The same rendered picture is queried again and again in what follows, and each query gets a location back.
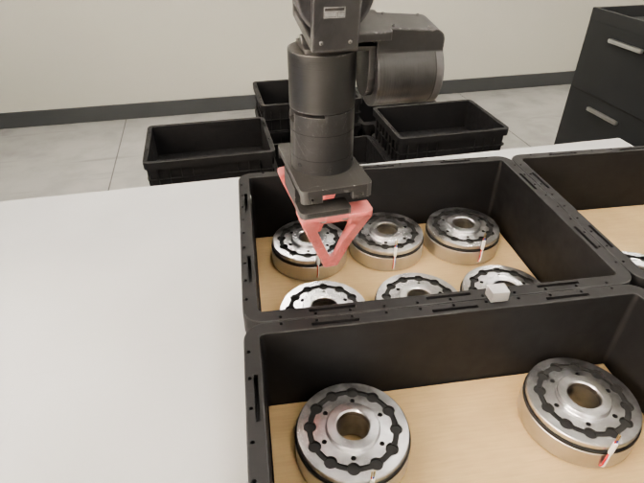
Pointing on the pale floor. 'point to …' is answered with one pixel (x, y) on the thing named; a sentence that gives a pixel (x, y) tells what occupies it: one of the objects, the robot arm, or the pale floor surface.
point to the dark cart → (608, 80)
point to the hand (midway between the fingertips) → (322, 241)
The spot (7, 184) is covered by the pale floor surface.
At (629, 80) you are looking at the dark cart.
